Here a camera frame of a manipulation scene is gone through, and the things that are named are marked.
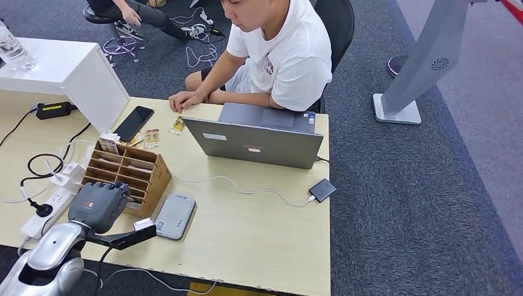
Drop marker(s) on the person's right hand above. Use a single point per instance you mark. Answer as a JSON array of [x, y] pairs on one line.
[[186, 100]]

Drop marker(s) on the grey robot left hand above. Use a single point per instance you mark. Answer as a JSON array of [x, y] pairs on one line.
[[98, 208]]

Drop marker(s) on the person's left forearm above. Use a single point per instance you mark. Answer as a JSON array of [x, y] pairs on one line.
[[245, 99]]

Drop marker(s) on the person's right forearm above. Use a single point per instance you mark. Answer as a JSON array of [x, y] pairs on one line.
[[218, 77]]

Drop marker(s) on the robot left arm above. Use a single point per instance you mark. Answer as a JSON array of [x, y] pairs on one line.
[[49, 253]]

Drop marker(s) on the pale printed card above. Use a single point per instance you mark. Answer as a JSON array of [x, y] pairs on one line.
[[109, 144]]

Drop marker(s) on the wooden card organiser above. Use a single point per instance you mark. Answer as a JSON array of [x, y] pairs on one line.
[[157, 179]]

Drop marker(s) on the person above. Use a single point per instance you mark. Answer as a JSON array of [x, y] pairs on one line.
[[286, 61], [143, 14]]

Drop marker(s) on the white power strip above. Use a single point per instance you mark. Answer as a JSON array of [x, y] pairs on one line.
[[57, 202]]

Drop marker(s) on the white charger block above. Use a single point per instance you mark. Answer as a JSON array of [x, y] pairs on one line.
[[74, 171]]

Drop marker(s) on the small white plug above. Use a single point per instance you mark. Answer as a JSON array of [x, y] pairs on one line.
[[59, 179]]

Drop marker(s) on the black smartphone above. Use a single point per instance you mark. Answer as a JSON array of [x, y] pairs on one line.
[[134, 123]]

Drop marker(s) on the chrome stool base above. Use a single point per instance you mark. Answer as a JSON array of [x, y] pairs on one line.
[[120, 46]]

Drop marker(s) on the grey laptop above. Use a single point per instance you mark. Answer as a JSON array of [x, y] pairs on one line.
[[257, 147]]

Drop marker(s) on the tan shoe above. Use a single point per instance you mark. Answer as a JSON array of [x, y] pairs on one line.
[[157, 3]]

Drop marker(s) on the black power adapter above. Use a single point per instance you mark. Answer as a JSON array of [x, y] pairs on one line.
[[54, 110]]

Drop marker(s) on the black stool seat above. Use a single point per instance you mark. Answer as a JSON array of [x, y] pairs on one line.
[[92, 16]]

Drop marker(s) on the white desk shelf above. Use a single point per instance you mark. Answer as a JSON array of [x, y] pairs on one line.
[[61, 67]]

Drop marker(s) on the yellow floor object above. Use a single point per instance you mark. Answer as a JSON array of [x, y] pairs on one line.
[[220, 291]]

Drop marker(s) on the small black square device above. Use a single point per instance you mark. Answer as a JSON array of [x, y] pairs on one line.
[[322, 190]]

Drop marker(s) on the black office chair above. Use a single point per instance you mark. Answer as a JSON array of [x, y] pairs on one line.
[[337, 28]]

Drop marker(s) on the clear plastic bottle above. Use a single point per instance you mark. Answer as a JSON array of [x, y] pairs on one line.
[[14, 53]]

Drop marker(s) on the round black base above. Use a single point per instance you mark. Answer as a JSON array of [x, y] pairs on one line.
[[395, 66]]

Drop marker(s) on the grey floor stand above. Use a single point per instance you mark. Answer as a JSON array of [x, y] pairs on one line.
[[429, 53]]

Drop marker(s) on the red barrier tape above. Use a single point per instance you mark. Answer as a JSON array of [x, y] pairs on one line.
[[514, 9]]

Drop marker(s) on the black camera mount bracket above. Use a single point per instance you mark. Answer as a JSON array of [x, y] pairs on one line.
[[122, 239]]

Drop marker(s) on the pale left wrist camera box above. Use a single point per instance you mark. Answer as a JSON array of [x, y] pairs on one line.
[[144, 224]]

